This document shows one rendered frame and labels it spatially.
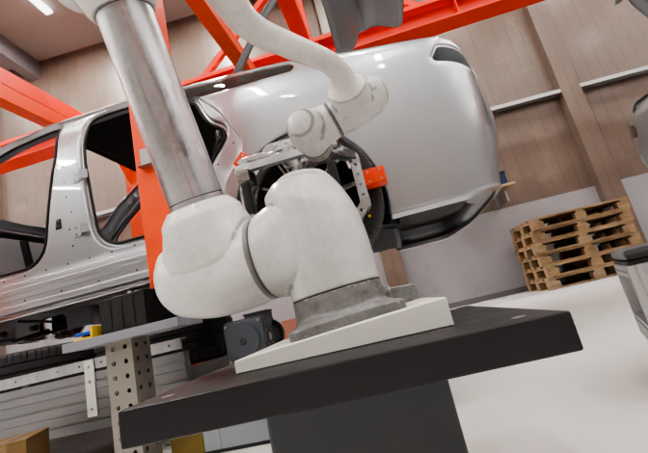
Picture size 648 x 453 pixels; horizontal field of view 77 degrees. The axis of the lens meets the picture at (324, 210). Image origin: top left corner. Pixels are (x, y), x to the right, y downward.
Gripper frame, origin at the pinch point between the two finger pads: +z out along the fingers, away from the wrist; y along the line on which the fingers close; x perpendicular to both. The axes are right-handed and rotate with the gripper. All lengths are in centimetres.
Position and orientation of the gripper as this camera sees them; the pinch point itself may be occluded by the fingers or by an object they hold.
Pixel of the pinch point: (330, 169)
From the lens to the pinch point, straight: 144.2
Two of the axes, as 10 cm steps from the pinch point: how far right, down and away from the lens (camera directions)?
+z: 2.0, 2.0, 9.6
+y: 9.6, -2.6, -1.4
